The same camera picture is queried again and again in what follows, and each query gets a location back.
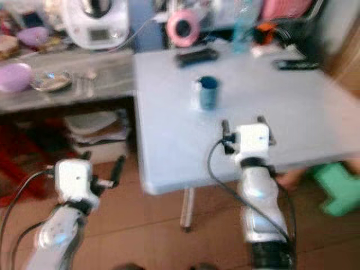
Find stacked white containers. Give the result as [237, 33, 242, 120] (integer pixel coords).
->
[65, 111, 130, 164]

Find teal ceramic mug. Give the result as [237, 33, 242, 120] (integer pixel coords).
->
[194, 76, 220, 111]

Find black remote control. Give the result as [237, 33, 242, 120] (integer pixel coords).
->
[273, 59, 321, 71]

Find red plastic stool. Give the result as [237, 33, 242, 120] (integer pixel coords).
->
[0, 127, 51, 200]

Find small white object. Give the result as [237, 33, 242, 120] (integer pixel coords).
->
[250, 44, 275, 57]

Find white metal table leg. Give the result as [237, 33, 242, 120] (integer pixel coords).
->
[180, 187, 196, 231]

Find black flat case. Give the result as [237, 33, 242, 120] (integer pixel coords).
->
[174, 48, 220, 68]

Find clear glass dish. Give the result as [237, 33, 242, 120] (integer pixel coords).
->
[31, 70, 74, 92]

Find stainless steel counter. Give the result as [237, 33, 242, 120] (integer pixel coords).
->
[0, 49, 136, 113]

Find orange and black object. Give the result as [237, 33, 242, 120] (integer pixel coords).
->
[253, 22, 276, 46]

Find teal plastic water bottle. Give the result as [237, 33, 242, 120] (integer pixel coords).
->
[233, 0, 257, 54]

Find purple plastic bowl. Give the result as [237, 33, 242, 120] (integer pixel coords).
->
[0, 63, 34, 94]

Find green plastic stool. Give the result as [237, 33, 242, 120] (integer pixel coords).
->
[309, 163, 360, 217]

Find brown bread loaf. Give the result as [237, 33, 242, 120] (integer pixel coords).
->
[0, 35, 19, 60]

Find pink cushion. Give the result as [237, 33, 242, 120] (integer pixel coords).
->
[262, 0, 313, 20]

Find purple plastic lid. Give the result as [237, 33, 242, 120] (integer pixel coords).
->
[17, 26, 50, 47]

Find white kitchen appliance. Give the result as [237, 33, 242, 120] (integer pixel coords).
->
[62, 0, 130, 51]

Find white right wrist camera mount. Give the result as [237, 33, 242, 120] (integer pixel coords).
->
[235, 124, 272, 161]

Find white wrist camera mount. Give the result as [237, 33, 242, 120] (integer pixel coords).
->
[55, 159, 93, 204]
[235, 124, 272, 161]

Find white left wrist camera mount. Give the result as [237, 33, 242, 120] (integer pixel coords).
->
[55, 159, 93, 204]

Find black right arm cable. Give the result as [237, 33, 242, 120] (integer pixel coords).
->
[206, 139, 296, 242]

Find short black left arm cable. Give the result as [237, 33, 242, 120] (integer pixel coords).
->
[12, 220, 47, 270]

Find long black left arm cable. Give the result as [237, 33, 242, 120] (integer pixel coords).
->
[0, 169, 60, 270]

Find black chair frame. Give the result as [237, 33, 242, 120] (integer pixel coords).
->
[301, 0, 327, 52]

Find white power cord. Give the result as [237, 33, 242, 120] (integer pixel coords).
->
[128, 14, 169, 48]

